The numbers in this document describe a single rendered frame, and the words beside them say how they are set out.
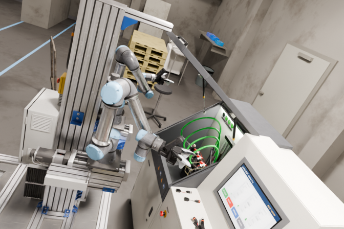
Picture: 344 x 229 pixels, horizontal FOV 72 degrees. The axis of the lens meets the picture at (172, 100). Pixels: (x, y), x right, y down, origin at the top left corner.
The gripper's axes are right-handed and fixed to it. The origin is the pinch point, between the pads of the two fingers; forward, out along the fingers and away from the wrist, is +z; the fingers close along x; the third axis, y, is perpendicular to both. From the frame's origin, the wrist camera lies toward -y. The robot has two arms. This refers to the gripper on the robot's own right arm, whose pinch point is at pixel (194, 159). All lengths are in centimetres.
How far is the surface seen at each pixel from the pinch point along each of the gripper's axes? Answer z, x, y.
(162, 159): -22, -59, 43
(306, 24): 85, -379, -160
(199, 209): 20, -25, 45
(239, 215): 39.2, -10.0, 23.9
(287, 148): 63, -69, -12
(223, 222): 35, -14, 36
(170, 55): -174, -557, 14
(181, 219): 10.5, -10.6, 46.6
